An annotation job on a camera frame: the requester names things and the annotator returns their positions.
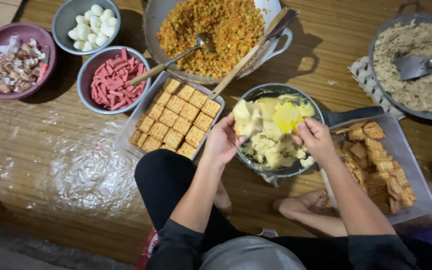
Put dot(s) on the person's right hand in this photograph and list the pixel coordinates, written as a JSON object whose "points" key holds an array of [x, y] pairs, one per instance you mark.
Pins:
{"points": [[316, 141]]}

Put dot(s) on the person's left hand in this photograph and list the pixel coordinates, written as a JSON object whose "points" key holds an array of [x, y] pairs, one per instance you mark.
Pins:
{"points": [[220, 142]]}

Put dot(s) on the pale dough lump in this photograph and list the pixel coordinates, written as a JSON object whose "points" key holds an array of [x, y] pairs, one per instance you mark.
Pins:
{"points": [[246, 118]]}

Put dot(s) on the bright yellow dough piece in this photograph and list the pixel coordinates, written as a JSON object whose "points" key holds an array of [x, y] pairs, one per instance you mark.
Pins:
{"points": [[285, 117]]}

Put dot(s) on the pale yellow mashed dough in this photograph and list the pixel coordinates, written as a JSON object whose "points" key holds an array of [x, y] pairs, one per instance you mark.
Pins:
{"points": [[272, 146]]}

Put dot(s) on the rows of square crackers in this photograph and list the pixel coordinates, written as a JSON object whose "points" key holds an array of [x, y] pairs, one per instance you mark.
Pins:
{"points": [[178, 118]]}

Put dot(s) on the person's left foot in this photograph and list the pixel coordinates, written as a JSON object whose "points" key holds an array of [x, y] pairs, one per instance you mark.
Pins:
{"points": [[221, 198]]}

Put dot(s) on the person's foot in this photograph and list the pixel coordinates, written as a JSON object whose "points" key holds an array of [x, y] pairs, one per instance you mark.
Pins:
{"points": [[221, 198], [306, 206]]}

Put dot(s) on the person's right foot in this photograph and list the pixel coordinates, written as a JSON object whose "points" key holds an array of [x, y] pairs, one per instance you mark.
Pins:
{"points": [[306, 206]]}

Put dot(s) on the heap of loose crackers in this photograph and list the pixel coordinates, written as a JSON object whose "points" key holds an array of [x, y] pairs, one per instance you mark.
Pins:
{"points": [[383, 168]]}

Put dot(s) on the person's black trousers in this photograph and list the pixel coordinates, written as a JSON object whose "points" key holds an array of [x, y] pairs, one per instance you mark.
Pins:
{"points": [[163, 187]]}

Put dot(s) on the white patterned cloth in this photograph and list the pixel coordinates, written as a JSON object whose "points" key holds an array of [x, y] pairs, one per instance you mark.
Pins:
{"points": [[364, 80]]}

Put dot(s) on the grey wok with shredded filling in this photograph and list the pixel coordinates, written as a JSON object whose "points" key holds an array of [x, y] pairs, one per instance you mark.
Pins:
{"points": [[379, 90]]}

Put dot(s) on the long wooden spatula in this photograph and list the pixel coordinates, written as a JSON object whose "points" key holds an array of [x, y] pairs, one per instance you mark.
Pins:
{"points": [[246, 58]]}

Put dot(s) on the clear tray with arranged crackers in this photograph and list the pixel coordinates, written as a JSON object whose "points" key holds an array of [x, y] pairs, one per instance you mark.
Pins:
{"points": [[131, 127]]}

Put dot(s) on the clear container with loose crackers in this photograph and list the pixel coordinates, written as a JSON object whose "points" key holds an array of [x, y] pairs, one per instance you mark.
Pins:
{"points": [[414, 161]]}

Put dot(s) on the orange fried vegetable mix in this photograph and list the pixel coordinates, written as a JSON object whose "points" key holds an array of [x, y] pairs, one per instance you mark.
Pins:
{"points": [[216, 33]]}

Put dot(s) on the person's dark shirt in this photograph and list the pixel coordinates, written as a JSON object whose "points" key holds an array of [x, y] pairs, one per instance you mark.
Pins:
{"points": [[178, 247]]}

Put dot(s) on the beige shredded filling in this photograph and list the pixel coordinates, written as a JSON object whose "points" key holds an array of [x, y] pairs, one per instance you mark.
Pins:
{"points": [[418, 90]]}

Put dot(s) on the person's grey headscarf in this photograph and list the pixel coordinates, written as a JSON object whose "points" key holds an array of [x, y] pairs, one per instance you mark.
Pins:
{"points": [[249, 255]]}

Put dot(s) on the pile of red sausage sticks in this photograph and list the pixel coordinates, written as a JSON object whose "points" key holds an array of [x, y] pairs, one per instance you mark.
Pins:
{"points": [[116, 80]]}

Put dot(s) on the metal spatula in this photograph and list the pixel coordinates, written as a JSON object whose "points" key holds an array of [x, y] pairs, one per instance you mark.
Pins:
{"points": [[413, 67]]}

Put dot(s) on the red patterned bag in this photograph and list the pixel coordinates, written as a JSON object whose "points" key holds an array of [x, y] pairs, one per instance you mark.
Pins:
{"points": [[146, 247]]}

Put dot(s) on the clear plastic sheet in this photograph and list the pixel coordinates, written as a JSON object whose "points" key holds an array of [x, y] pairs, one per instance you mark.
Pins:
{"points": [[88, 176]]}

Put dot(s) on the large white metal wok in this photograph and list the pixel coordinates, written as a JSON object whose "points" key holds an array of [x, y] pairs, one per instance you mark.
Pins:
{"points": [[152, 22]]}

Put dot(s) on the grey bowl with sausage sticks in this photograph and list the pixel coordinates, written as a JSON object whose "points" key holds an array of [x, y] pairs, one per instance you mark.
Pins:
{"points": [[86, 75]]}

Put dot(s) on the pile of white peeled eggs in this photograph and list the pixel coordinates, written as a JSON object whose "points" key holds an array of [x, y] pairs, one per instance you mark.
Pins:
{"points": [[94, 28]]}

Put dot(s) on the grey bowl with peeled eggs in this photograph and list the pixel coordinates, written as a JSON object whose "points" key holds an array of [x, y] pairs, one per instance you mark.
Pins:
{"points": [[64, 18]]}

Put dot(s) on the heap of egg shells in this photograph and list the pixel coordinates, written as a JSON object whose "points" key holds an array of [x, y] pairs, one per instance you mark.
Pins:
{"points": [[11, 69]]}

